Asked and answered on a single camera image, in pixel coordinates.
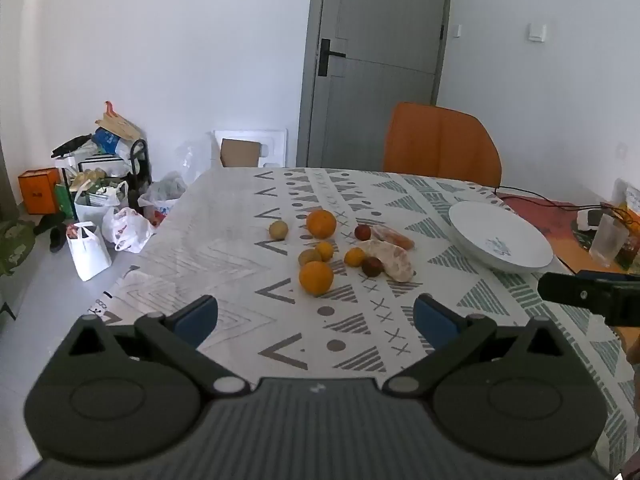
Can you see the cardboard box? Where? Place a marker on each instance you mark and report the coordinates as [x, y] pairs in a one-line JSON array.
[[240, 152]]

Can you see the white plate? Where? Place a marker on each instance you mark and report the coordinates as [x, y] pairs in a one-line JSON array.
[[500, 240]]

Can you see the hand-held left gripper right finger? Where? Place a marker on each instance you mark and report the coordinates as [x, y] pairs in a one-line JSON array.
[[435, 317]]

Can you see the round orange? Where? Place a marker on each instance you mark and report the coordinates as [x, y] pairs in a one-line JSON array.
[[316, 278], [321, 223]]

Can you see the white box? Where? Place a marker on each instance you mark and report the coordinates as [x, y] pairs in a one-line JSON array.
[[100, 164]]

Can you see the brown kiwi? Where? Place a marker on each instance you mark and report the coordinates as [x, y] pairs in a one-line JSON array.
[[308, 257], [278, 230]]

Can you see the clear plastic bag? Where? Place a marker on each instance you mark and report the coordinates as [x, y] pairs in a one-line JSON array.
[[197, 162]]

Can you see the blue white bag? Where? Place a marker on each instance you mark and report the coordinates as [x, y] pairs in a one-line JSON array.
[[111, 142]]

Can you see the plain white bag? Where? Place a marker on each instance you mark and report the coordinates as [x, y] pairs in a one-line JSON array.
[[90, 255]]

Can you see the white red printed plastic bag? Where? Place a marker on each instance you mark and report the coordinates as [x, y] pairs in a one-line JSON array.
[[127, 230]]

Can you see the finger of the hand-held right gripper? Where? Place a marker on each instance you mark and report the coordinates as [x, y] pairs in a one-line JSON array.
[[570, 290], [602, 276]]

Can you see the grey door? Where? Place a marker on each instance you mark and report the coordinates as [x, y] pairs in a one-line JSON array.
[[380, 35]]

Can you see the snack packet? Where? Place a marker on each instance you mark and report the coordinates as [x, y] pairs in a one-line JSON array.
[[631, 200]]

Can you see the small orange citrus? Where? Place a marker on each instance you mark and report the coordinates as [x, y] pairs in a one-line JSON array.
[[325, 251], [355, 257]]

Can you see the orange chair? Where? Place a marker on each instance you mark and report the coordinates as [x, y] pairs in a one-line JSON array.
[[440, 140]]

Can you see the clear plastic cup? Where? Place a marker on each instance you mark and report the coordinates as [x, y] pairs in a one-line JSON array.
[[607, 240]]

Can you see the white power adapter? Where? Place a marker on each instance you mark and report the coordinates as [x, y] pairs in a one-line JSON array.
[[592, 219]]

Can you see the black shoe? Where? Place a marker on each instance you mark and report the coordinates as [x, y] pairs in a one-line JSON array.
[[59, 237]]

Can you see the plastic bag with grey contents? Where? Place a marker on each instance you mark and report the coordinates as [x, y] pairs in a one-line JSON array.
[[165, 195]]

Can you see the red plum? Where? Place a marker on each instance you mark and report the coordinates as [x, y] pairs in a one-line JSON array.
[[362, 232]]

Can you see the white foam panel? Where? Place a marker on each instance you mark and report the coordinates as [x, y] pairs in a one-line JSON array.
[[272, 145]]

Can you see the red orange printed mat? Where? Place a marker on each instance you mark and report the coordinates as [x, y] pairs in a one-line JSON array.
[[550, 222]]

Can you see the patterned tablecloth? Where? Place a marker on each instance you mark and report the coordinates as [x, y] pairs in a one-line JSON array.
[[225, 260]]

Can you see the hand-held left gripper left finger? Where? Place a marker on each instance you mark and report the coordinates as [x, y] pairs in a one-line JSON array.
[[197, 316]]

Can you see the large peeled citrus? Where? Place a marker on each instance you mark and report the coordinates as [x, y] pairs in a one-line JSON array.
[[395, 262]]

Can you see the black flat item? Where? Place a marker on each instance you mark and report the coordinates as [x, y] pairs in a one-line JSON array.
[[72, 146]]

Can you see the dark plum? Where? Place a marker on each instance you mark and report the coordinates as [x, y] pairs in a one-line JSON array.
[[372, 266]]

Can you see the brown paper bag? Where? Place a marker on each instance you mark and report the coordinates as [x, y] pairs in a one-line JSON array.
[[117, 122]]

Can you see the orange box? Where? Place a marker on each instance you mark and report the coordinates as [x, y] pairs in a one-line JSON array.
[[39, 191]]

